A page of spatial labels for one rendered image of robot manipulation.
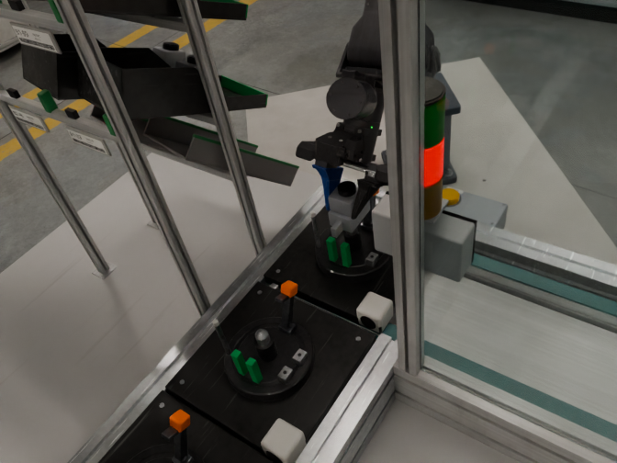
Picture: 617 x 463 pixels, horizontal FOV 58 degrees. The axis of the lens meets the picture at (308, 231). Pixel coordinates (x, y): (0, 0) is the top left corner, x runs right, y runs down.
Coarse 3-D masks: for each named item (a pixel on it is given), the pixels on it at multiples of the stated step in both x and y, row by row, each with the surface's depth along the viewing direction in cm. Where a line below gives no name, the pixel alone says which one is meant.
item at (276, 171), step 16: (160, 128) 101; (176, 128) 103; (192, 128) 106; (160, 144) 96; (176, 144) 102; (192, 144) 92; (208, 144) 94; (240, 144) 117; (192, 160) 93; (208, 160) 96; (224, 160) 98; (256, 160) 104; (272, 160) 107; (256, 176) 106; (272, 176) 109; (288, 176) 113
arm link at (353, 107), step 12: (336, 72) 83; (348, 72) 77; (360, 72) 82; (372, 72) 81; (336, 84) 78; (348, 84) 77; (360, 84) 76; (372, 84) 81; (336, 96) 78; (348, 96) 77; (360, 96) 77; (372, 96) 80; (336, 108) 78; (348, 108) 78; (360, 108) 77; (372, 108) 81
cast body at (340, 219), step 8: (344, 184) 91; (352, 184) 90; (336, 192) 91; (344, 192) 89; (352, 192) 89; (336, 200) 90; (344, 200) 89; (352, 200) 89; (336, 208) 91; (344, 208) 90; (352, 208) 89; (368, 208) 95; (336, 216) 92; (344, 216) 91; (360, 216) 93; (336, 224) 92; (344, 224) 92; (352, 224) 91; (336, 232) 91
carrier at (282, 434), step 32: (256, 288) 99; (224, 320) 95; (256, 320) 94; (320, 320) 92; (224, 352) 90; (256, 352) 87; (288, 352) 86; (320, 352) 87; (352, 352) 87; (192, 384) 87; (224, 384) 86; (256, 384) 83; (288, 384) 82; (320, 384) 84; (224, 416) 82; (256, 416) 81; (288, 416) 81; (320, 416) 80; (256, 448) 79; (288, 448) 75
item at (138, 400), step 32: (320, 192) 116; (288, 224) 110; (256, 256) 106; (192, 352) 92; (384, 352) 88; (160, 384) 89; (352, 384) 84; (384, 384) 84; (128, 416) 86; (352, 416) 80; (384, 416) 90; (96, 448) 83; (320, 448) 78; (352, 448) 81
